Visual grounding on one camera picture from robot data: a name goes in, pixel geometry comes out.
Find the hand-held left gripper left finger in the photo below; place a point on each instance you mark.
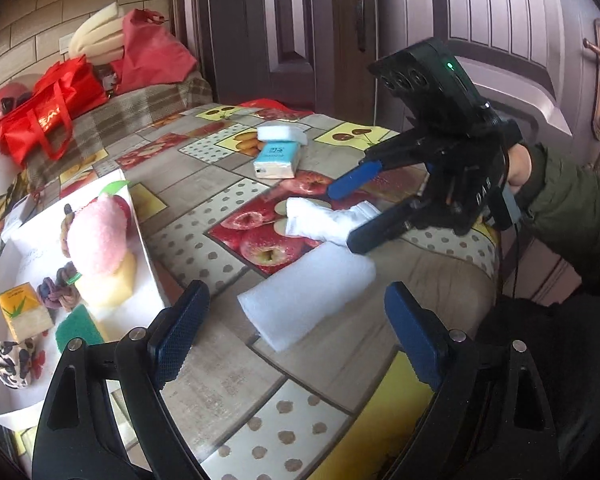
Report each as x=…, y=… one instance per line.
x=180, y=335

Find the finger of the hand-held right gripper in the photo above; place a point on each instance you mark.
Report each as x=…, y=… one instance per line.
x=380, y=230
x=355, y=180

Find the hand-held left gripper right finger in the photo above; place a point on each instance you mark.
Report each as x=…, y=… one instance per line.
x=412, y=335

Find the white sock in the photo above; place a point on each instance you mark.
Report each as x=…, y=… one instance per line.
x=320, y=220

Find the yellow sponge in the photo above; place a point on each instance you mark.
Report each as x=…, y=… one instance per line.
x=115, y=285

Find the white foam sheet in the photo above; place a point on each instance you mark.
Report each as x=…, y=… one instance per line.
x=305, y=300

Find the green yellow scouring pad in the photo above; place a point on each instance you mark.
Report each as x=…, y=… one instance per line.
x=77, y=330

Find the pink fluffy plush roll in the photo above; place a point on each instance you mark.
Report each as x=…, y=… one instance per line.
x=100, y=240

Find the blue grey scrunchie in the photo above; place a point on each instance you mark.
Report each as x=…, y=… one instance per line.
x=52, y=292

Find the red apple plush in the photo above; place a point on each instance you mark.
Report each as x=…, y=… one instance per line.
x=124, y=209

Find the yellow tissue packet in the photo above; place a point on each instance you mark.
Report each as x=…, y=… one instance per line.
x=22, y=305

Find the white cardboard box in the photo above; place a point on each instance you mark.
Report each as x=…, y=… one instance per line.
x=30, y=255

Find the leopard print scrunchie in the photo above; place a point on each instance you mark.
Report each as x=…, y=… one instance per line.
x=10, y=365

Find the person's right forearm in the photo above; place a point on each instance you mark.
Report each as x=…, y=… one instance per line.
x=570, y=220

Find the person's right hand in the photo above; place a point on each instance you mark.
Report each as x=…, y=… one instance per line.
x=520, y=165

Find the teal tissue packet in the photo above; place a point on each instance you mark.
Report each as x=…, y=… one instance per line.
x=277, y=157

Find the white sponge block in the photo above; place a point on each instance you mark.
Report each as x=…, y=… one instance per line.
x=280, y=132

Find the flat red plastic bag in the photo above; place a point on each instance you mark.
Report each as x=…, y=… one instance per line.
x=275, y=108

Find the fruit print tablecloth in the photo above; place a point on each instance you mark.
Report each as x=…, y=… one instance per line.
x=220, y=200

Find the dark purple door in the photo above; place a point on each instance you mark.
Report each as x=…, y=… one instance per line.
x=305, y=35

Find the plaid blanket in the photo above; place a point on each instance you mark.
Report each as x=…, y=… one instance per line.
x=130, y=115

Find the large red plastic bag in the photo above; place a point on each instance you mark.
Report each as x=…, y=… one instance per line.
x=155, y=55

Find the red tote bag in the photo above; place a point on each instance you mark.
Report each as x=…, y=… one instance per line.
x=45, y=110

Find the red helmet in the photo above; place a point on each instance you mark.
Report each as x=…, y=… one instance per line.
x=0, y=105

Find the cream ribbed cushion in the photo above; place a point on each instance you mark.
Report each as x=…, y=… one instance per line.
x=97, y=37

